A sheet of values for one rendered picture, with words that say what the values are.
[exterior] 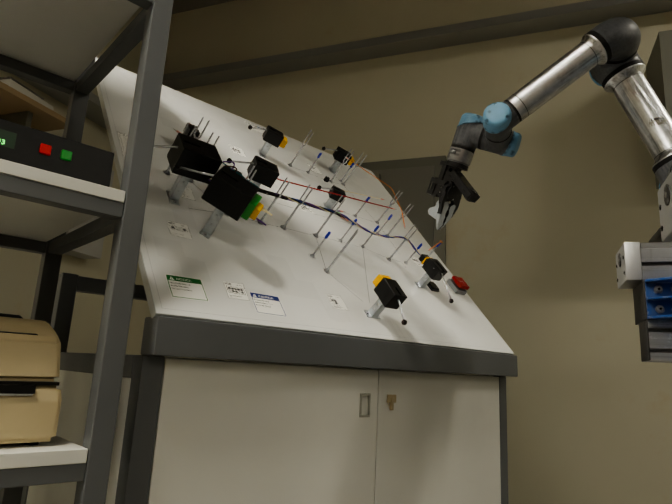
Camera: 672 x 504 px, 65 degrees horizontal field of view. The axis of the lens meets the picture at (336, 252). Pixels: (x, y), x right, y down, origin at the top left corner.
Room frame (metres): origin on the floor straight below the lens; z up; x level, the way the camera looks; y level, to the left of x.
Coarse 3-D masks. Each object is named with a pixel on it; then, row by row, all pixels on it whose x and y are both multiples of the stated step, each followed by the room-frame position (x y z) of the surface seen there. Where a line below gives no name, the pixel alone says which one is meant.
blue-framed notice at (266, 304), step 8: (256, 296) 1.09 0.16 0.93; (264, 296) 1.10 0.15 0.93; (272, 296) 1.12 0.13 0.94; (256, 304) 1.07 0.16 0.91; (264, 304) 1.09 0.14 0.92; (272, 304) 1.10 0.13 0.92; (280, 304) 1.12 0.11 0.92; (264, 312) 1.07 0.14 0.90; (272, 312) 1.08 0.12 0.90; (280, 312) 1.10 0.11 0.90
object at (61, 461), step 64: (0, 0) 0.88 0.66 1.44; (64, 0) 0.87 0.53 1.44; (128, 0) 0.82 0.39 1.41; (0, 64) 1.06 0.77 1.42; (64, 64) 1.09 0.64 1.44; (64, 128) 1.18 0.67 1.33; (0, 192) 0.72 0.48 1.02; (64, 192) 0.77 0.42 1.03; (128, 192) 0.83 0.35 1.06; (128, 256) 0.84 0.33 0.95; (128, 320) 0.85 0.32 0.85; (0, 448) 0.79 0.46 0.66; (64, 448) 0.82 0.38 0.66
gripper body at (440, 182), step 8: (448, 160) 1.52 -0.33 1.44; (448, 168) 1.55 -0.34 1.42; (456, 168) 1.53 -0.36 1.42; (464, 168) 1.51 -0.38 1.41; (440, 176) 1.56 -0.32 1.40; (448, 176) 1.55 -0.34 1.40; (432, 184) 1.58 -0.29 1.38; (440, 184) 1.54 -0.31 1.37; (448, 184) 1.52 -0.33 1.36; (432, 192) 1.57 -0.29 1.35; (440, 192) 1.55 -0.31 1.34; (448, 192) 1.52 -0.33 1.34; (456, 192) 1.55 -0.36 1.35; (448, 200) 1.55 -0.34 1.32; (456, 200) 1.57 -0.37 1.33
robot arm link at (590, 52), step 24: (600, 24) 1.23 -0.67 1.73; (624, 24) 1.21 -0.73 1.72; (576, 48) 1.25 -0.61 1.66; (600, 48) 1.23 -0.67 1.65; (624, 48) 1.24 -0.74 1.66; (552, 72) 1.27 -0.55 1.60; (576, 72) 1.26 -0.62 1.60; (528, 96) 1.29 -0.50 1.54; (552, 96) 1.30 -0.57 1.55; (504, 120) 1.29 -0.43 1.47
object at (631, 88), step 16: (608, 64) 1.32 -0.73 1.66; (624, 64) 1.31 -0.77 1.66; (640, 64) 1.30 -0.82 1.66; (608, 80) 1.35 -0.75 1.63; (624, 80) 1.32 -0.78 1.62; (640, 80) 1.31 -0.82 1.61; (624, 96) 1.34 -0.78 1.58; (640, 96) 1.31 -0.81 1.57; (656, 96) 1.31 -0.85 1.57; (640, 112) 1.32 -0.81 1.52; (656, 112) 1.30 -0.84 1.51; (640, 128) 1.33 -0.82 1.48; (656, 128) 1.30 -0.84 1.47; (656, 144) 1.31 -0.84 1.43; (656, 160) 1.32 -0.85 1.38; (656, 176) 1.35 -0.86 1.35
